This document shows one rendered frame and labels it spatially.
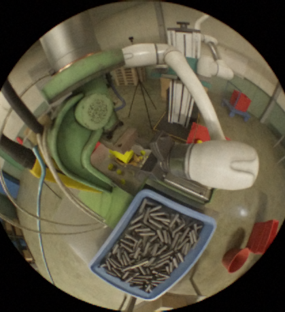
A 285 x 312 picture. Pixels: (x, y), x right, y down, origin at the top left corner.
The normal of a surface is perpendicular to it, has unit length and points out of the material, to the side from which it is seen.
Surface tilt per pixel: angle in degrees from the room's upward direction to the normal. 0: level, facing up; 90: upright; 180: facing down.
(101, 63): 90
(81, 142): 90
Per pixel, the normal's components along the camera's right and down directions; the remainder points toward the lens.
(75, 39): 0.66, 0.60
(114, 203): -0.14, -0.49
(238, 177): -0.67, 0.32
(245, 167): -0.61, -0.07
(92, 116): 0.85, 0.39
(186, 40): -0.50, 0.79
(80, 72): 0.48, 0.73
